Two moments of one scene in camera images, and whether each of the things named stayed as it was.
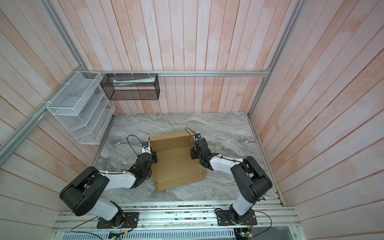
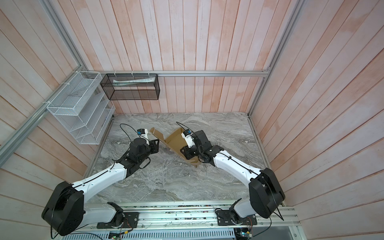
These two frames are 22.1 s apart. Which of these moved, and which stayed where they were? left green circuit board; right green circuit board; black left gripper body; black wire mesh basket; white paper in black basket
Moved: black left gripper body
Stayed: left green circuit board; black wire mesh basket; white paper in black basket; right green circuit board
